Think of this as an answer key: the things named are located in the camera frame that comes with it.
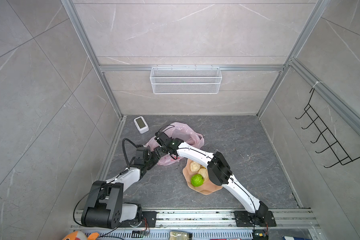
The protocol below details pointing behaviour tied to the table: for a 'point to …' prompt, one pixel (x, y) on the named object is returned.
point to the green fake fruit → (197, 180)
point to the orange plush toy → (79, 235)
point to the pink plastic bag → (180, 131)
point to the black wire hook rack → (334, 146)
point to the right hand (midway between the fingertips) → (160, 148)
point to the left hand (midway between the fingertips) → (158, 152)
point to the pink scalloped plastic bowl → (208, 186)
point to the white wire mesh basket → (185, 80)
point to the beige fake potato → (194, 166)
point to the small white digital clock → (141, 125)
